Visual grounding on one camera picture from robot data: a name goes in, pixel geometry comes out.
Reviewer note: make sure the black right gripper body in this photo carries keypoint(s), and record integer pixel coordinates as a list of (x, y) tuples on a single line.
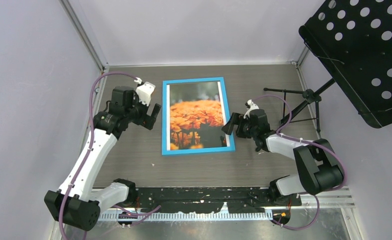
[(245, 129)]

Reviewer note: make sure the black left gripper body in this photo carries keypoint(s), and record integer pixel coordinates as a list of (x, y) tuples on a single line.
[(138, 114)]

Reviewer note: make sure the orange flower photo print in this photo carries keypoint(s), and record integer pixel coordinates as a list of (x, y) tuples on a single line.
[(197, 116)]

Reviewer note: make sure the light wooden picture frame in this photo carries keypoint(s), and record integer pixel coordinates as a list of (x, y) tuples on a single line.
[(165, 132)]

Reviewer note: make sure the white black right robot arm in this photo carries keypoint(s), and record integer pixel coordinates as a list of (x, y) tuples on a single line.
[(318, 170)]

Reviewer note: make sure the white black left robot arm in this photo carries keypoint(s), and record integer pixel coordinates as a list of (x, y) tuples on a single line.
[(74, 203)]

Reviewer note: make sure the black music stand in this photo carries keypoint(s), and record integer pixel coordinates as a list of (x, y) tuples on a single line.
[(353, 41)]

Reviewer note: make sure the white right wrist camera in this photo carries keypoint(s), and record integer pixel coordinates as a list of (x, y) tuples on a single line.
[(250, 106)]

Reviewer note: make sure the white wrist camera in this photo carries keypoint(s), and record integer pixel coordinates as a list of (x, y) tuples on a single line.
[(250, 106), (144, 91)]

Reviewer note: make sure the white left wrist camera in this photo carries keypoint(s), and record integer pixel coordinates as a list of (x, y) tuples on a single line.
[(144, 91)]

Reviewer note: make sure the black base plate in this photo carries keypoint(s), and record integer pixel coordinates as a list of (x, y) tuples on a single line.
[(205, 200)]

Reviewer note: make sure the aluminium front rail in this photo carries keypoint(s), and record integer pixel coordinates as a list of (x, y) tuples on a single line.
[(325, 200)]

